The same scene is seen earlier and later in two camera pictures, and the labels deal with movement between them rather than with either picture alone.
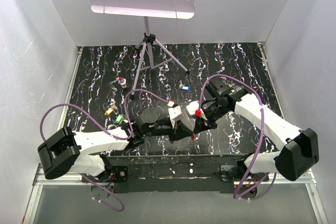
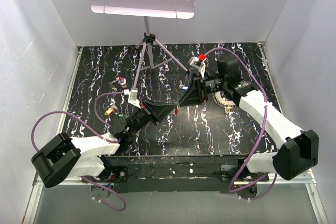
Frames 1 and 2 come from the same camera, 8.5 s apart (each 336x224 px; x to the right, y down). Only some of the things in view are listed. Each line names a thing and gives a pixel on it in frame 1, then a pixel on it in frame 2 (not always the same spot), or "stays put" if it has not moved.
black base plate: [213, 173] stays put
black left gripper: [181, 131] -> [156, 112]
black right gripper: [200, 125] -> [193, 96]
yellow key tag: [108, 111] stays put
